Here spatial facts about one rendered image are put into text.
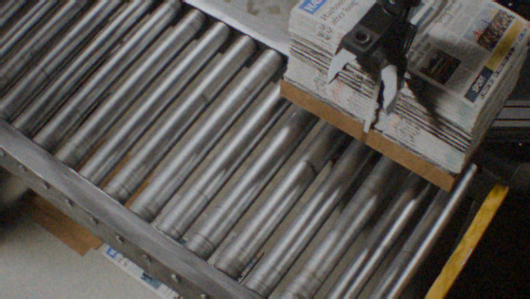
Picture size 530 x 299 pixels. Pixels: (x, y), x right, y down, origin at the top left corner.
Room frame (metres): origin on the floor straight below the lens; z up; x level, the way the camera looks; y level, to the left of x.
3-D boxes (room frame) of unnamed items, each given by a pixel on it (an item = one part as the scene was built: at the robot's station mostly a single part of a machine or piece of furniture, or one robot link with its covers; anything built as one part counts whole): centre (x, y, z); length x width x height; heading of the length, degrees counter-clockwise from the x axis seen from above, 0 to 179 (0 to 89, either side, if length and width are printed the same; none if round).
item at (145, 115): (0.96, 0.22, 0.77); 0.47 x 0.05 x 0.05; 145
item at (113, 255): (0.98, 0.25, 0.00); 0.37 x 0.28 x 0.01; 55
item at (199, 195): (0.85, 0.06, 0.77); 0.47 x 0.05 x 0.05; 145
